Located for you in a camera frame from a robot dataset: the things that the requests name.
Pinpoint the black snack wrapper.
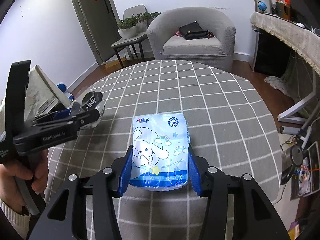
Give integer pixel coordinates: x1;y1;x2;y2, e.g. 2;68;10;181
73;90;105;130

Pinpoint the blue white tissue pack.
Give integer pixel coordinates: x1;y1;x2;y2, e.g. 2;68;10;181
130;113;190;191

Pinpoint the person's left hand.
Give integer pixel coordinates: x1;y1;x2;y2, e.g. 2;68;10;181
1;149;49;213

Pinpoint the beige patterned tablecloth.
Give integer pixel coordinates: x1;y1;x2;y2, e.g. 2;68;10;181
0;64;73;136

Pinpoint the grey checked tablecloth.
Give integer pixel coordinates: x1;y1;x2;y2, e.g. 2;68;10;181
46;60;282;240

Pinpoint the grey green door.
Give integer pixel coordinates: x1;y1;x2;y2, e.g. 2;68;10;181
72;0;120;65

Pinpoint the white potted green plant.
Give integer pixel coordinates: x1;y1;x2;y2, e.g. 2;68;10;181
118;12;161;40

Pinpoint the grey chair with black legs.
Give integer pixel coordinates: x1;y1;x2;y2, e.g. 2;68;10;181
111;4;148;68

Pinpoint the grey armchair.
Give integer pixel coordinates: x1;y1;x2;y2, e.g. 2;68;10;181
146;7;236;72

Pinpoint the beige lace desk cloth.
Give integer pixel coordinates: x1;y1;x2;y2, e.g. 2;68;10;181
251;12;320;74

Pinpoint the black handbag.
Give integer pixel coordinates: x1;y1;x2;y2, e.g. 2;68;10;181
178;21;214;40

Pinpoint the black monitor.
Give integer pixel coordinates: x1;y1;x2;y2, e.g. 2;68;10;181
289;0;319;28

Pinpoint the small blue globe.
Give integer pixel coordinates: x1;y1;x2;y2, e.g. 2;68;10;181
257;1;267;13

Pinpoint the framed picture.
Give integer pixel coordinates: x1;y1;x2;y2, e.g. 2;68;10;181
254;0;272;14

